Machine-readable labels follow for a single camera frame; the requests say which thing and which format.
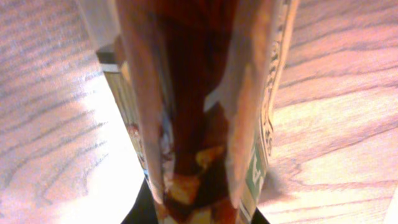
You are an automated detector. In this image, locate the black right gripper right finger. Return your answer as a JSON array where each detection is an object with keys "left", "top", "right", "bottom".
[{"left": 251, "top": 208, "right": 270, "bottom": 224}]

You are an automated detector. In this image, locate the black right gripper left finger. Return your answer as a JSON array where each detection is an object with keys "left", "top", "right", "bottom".
[{"left": 121, "top": 180, "right": 159, "bottom": 224}]

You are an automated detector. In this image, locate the red orange pasta packet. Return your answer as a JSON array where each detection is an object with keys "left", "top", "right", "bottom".
[{"left": 77, "top": 0, "right": 299, "bottom": 223}]

